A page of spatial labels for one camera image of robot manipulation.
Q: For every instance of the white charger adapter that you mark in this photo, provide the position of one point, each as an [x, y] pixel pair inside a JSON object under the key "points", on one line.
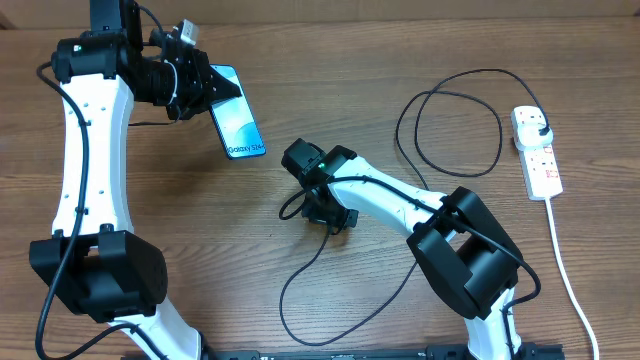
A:
{"points": [[528, 136]]}

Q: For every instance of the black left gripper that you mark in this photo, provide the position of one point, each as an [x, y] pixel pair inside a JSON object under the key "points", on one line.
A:
{"points": [[202, 78]]}

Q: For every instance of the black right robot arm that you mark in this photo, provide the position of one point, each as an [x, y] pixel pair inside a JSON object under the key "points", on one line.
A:
{"points": [[466, 256]]}

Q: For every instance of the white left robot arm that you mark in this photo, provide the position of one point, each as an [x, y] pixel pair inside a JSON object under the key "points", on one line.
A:
{"points": [[94, 263]]}

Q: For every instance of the white power strip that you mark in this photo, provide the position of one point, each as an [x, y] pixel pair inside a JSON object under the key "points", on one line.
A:
{"points": [[539, 166]]}

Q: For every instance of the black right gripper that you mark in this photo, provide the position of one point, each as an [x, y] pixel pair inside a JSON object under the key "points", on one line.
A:
{"points": [[317, 213]]}

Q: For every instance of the blue smartphone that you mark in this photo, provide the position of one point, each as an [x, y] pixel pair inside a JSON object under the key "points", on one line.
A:
{"points": [[235, 122]]}

